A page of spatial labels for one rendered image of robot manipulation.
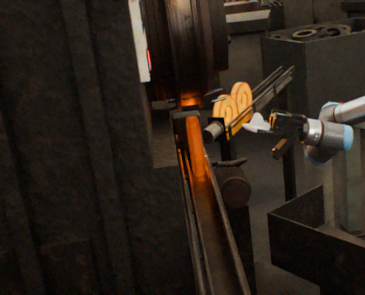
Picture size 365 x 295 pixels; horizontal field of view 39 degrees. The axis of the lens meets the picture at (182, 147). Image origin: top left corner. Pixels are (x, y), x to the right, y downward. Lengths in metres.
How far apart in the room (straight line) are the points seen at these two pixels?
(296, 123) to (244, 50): 2.48
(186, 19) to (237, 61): 2.92
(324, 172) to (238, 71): 2.02
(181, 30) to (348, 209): 1.50
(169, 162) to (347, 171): 1.45
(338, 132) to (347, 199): 0.78
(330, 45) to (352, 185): 1.46
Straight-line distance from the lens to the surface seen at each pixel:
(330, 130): 1.80
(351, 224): 2.60
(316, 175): 2.40
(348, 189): 2.52
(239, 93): 2.20
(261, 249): 2.51
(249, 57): 4.22
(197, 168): 1.56
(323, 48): 3.72
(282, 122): 1.75
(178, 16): 1.32
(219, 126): 2.03
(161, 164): 1.14
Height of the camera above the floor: 1.25
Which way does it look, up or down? 18 degrees down
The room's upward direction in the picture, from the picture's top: 8 degrees counter-clockwise
